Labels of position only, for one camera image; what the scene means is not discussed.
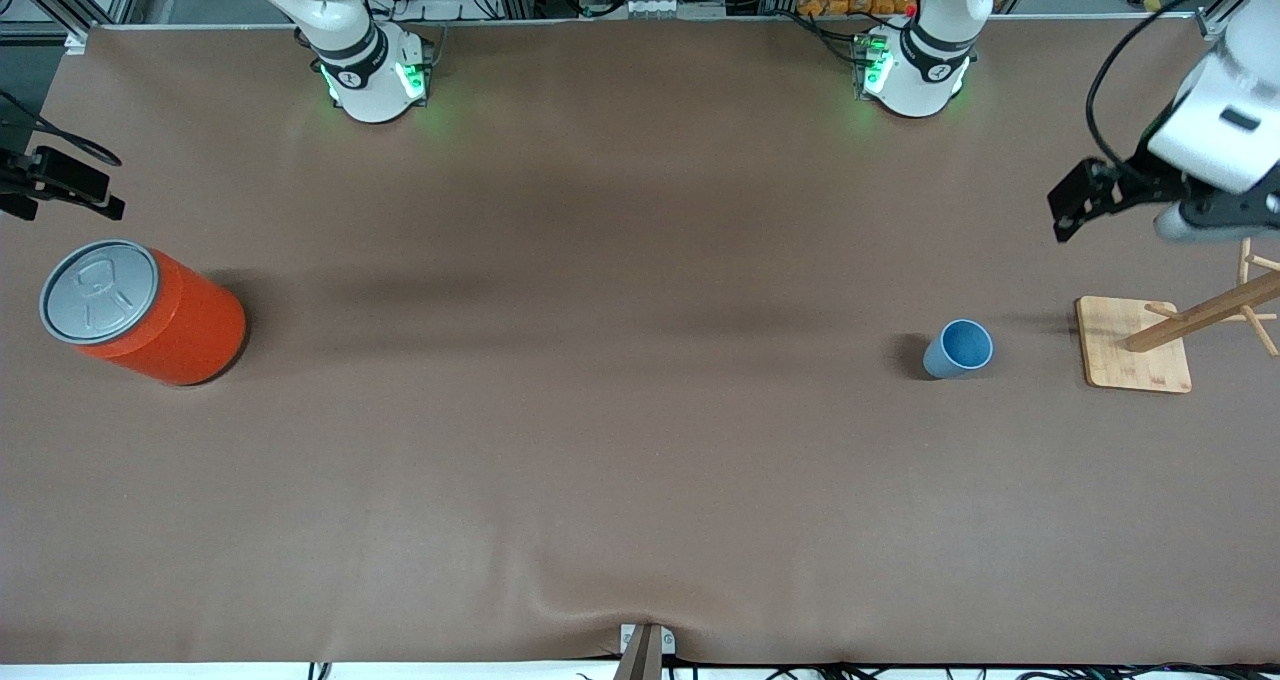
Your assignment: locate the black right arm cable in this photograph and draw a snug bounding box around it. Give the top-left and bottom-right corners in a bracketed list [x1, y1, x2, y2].
[0, 88, 123, 168]

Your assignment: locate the wooden cup rack stand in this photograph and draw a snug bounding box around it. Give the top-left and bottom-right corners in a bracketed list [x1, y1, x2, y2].
[1075, 228, 1280, 394]

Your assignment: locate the brown table cover cloth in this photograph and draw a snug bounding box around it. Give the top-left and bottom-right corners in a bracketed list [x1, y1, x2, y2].
[0, 15, 1280, 666]

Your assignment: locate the white terminal block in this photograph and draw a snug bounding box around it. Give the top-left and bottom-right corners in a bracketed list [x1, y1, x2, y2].
[625, 0, 726, 19]

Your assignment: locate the orange can with silver lid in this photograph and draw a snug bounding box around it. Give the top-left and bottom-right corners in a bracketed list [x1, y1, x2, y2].
[38, 238, 249, 388]

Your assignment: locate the light blue plastic cup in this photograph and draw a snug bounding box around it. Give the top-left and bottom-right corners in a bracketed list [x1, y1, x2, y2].
[921, 318, 995, 380]

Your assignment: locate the metal table clamp bracket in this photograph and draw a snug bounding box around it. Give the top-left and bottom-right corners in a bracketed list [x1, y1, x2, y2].
[615, 622, 677, 680]

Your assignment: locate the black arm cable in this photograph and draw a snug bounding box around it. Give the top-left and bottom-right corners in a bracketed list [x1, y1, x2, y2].
[1085, 0, 1236, 171]
[0, 88, 123, 168]

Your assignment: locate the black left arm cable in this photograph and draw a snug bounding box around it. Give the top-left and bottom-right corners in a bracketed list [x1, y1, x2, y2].
[1085, 0, 1236, 171]

